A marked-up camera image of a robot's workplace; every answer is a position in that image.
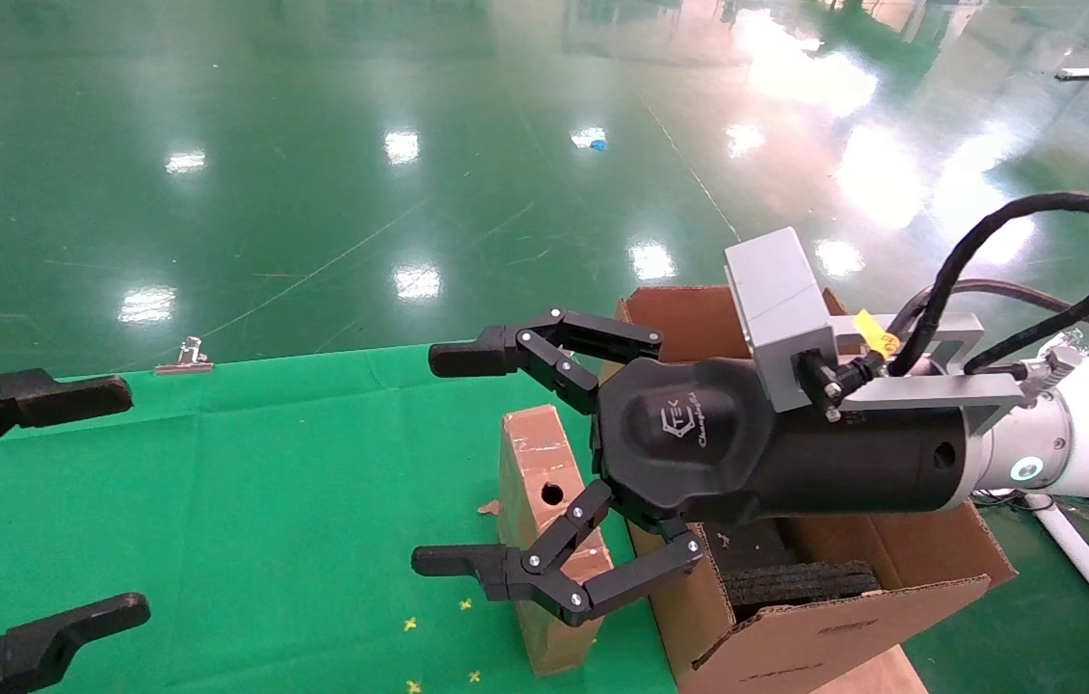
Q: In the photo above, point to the large open cardboard carton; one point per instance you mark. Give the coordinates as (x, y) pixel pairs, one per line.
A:
(795, 646)

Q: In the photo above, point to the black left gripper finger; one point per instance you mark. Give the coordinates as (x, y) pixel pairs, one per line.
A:
(63, 397)
(34, 646)

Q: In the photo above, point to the small brown cardboard box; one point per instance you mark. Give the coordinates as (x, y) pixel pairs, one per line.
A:
(535, 453)

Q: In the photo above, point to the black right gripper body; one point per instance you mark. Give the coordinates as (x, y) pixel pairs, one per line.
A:
(699, 443)

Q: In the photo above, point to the small brown cardboard scrap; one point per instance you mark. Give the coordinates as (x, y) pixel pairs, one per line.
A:
(490, 508)

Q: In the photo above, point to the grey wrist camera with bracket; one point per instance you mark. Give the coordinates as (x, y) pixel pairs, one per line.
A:
(776, 289)

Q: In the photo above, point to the flat clear plastic bag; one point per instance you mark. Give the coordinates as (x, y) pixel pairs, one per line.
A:
(1079, 511)

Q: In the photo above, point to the green table cloth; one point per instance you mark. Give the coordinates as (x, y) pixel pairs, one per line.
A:
(265, 501)

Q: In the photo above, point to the silver binder clip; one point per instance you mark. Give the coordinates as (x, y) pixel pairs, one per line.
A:
(188, 357)

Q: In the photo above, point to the black foam bottom pad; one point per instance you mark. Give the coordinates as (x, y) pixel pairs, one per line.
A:
(747, 545)

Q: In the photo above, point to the black foam block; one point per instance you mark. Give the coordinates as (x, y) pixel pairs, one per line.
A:
(795, 583)

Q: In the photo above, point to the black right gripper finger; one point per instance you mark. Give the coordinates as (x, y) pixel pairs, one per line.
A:
(544, 352)
(516, 571)

